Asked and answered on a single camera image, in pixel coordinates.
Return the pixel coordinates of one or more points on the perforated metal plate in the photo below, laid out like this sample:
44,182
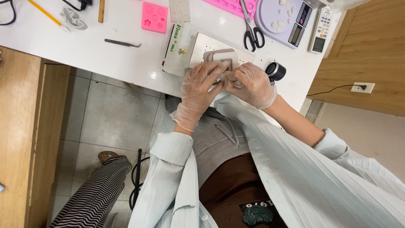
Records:
208,42

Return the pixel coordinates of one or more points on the green carved pendant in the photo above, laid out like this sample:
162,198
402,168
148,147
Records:
258,215

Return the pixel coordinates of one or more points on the dark metal tweezers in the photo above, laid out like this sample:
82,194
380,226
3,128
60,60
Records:
120,42

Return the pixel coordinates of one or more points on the grey lizard shaped mould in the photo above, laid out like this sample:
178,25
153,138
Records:
74,20

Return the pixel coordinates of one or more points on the wooden stick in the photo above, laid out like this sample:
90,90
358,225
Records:
101,11

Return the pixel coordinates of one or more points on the grey hooded sweater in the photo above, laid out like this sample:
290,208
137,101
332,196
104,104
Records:
218,142

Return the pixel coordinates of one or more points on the white box with green label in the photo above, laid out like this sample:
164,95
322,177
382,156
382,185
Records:
175,47

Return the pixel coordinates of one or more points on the lilac kitchen scale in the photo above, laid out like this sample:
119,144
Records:
270,12

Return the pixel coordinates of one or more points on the pale green shirt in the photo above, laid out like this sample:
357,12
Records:
303,183

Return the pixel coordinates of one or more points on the small pink silicone mould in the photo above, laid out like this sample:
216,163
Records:
154,17

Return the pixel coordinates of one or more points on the beige square silicone mould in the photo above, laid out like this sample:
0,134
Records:
226,56

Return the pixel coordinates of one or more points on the black round loupe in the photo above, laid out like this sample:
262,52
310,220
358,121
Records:
276,71

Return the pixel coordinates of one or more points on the white clay pieces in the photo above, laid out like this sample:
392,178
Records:
280,25

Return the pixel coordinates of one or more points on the yellow pencil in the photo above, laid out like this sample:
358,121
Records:
46,13

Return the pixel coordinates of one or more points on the white wall socket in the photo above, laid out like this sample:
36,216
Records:
359,88

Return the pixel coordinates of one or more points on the wooden cabinet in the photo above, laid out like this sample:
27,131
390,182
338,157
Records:
364,63

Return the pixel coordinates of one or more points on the white remote control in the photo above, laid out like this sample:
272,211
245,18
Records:
322,30

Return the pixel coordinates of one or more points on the large pink silicone mould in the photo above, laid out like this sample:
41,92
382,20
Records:
231,5

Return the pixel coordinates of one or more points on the grey textured mould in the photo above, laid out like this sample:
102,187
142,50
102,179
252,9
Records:
179,10

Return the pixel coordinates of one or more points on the person's left hand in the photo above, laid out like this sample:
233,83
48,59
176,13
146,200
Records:
194,95

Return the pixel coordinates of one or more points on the person's right hand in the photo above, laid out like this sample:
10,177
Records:
253,85

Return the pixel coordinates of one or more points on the brown skirt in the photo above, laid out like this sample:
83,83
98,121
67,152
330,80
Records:
231,186

